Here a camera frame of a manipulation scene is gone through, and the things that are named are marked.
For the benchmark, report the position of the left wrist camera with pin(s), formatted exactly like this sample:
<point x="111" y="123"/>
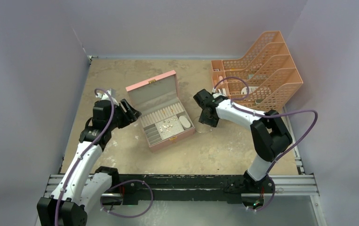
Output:
<point x="106" y="95"/>

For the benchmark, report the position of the white label card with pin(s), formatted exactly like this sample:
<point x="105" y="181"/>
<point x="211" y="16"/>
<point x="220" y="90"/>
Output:
<point x="248" y="90"/>

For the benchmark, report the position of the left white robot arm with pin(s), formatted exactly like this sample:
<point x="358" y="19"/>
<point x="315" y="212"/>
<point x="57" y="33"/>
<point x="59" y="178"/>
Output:
<point x="75" y="195"/>

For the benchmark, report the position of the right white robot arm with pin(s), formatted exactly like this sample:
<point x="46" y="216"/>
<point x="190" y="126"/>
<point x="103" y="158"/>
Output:
<point x="269" y="133"/>

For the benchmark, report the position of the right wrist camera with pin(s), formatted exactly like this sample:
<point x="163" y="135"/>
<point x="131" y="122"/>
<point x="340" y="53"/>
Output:
<point x="217" y="94"/>

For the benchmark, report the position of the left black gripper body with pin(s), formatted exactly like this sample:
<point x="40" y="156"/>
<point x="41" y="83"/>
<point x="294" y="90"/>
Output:
<point x="120" y="119"/>

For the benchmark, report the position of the orange mesh file organizer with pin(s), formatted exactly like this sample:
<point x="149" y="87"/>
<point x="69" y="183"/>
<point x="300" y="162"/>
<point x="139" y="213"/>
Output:
<point x="267" y="65"/>

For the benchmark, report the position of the cream oval watch pillow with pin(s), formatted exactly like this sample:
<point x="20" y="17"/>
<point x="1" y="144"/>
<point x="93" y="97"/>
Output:
<point x="184" y="122"/>

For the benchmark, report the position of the pink jewelry box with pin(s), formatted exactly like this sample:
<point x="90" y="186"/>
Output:
<point x="158" y="101"/>

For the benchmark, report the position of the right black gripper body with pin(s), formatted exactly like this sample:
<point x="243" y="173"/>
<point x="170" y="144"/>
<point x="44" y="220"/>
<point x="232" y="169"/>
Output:
<point x="212" y="120"/>

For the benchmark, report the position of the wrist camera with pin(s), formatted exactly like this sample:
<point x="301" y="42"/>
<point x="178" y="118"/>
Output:
<point x="106" y="95"/>
<point x="217" y="94"/>

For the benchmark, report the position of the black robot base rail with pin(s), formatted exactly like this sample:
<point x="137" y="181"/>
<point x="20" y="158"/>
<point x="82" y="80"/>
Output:
<point x="232" y="189"/>

